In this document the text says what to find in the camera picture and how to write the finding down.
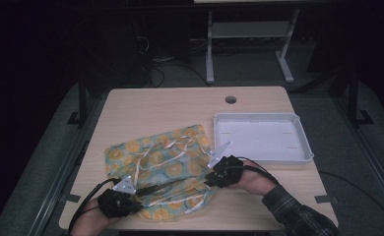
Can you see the yellow patterned tote bag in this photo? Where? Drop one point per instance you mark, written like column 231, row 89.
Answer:
column 167, row 164

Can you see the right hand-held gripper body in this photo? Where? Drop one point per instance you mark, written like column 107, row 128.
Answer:
column 227, row 172

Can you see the metal floor rail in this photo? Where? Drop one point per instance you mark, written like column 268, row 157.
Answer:
column 367, row 154
column 60, row 177

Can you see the person's left hand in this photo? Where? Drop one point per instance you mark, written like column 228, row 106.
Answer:
column 88, row 219

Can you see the black metal post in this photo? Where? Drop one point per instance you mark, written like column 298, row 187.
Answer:
column 353, row 98
column 82, row 98

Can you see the grey metal stand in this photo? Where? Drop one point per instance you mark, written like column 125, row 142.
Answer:
column 249, row 29

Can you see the grey tape piece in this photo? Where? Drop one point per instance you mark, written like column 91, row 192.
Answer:
column 71, row 198
column 326, row 199

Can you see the white plastic tray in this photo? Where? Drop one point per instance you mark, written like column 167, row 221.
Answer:
column 262, row 137

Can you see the person's right hand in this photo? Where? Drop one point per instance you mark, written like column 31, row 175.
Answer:
column 255, row 182

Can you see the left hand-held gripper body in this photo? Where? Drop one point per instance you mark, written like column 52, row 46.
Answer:
column 117, row 203

